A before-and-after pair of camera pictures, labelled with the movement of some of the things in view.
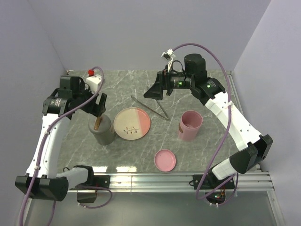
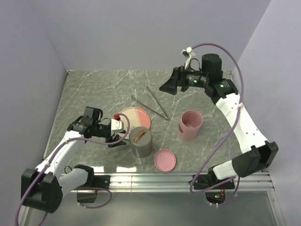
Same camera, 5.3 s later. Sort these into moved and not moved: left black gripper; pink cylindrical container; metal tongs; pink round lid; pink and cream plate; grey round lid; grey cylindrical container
Moved: grey round lid; grey cylindrical container; left black gripper
Not moved: pink and cream plate; pink cylindrical container; pink round lid; metal tongs
